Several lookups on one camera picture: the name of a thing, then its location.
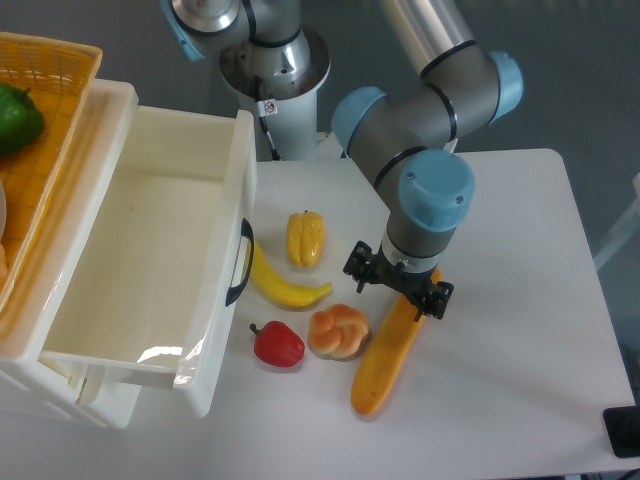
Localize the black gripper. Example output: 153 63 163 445
343 241 454 321

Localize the long orange bread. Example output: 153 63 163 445
351 295 426 416

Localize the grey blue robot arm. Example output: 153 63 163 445
161 1 523 318

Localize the round knotted bread roll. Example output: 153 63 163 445
307 303 370 360

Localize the yellow bell pepper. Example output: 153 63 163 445
287 211 326 267

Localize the yellow banana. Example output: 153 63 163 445
250 242 333 309

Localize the red bell pepper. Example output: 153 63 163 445
249 321 305 368

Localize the white plastic drawer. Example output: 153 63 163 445
42 107 256 428

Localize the black device at edge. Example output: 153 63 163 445
603 406 639 458

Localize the white plastic drawer cabinet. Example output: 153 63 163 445
1 79 138 426

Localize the orange plastic basket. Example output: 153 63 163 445
1 32 102 339

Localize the green bell pepper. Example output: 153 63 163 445
0 83 45 157

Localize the dark blue drawer handle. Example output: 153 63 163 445
225 218 255 307

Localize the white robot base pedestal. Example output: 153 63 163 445
220 26 331 161

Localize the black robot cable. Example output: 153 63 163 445
253 74 284 162

